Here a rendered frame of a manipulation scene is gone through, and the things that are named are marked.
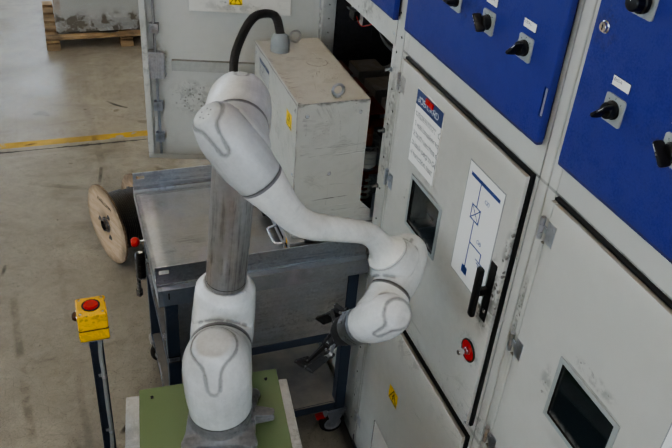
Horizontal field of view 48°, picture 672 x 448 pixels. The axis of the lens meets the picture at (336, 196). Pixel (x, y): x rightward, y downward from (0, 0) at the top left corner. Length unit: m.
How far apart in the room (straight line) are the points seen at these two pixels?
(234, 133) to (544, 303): 0.69
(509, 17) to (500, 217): 0.42
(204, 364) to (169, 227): 0.90
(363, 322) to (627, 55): 0.83
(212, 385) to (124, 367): 1.54
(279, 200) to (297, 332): 1.13
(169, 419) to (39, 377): 1.39
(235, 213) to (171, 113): 1.24
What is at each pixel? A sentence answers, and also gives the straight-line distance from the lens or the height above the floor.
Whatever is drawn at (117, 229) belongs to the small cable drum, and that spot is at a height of 0.24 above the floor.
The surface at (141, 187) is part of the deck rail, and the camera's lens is 2.76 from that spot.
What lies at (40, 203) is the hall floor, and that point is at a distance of 4.33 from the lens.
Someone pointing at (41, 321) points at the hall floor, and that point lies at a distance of 3.56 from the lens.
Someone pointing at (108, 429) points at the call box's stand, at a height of 0.40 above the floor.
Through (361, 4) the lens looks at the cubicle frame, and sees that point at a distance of 2.31.
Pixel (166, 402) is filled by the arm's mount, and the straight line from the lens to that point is 2.03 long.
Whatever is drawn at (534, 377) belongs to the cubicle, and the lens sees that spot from 1.64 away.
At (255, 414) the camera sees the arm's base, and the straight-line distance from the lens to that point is 1.92.
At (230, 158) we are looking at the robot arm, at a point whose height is 1.60.
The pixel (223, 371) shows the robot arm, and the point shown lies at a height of 1.06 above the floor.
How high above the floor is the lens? 2.31
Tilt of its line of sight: 32 degrees down
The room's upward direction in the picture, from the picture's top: 5 degrees clockwise
